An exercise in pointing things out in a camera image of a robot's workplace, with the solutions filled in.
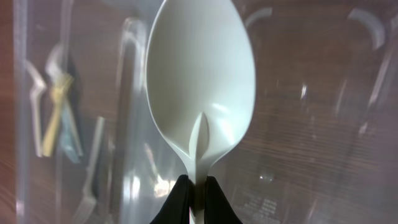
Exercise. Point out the white spoon lone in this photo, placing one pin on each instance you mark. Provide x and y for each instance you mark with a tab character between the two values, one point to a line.
200	84

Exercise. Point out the clear plastic container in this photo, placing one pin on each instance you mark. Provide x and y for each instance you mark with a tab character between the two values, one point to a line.
322	144
103	46

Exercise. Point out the light blue fork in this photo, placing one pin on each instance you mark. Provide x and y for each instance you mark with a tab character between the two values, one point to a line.
69	137

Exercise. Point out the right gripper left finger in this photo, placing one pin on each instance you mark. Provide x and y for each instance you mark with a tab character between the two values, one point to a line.
175	209

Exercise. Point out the yellow fork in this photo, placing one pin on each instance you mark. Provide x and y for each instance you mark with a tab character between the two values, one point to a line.
58	93

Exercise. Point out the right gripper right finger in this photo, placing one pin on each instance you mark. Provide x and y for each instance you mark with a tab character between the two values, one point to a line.
217	208

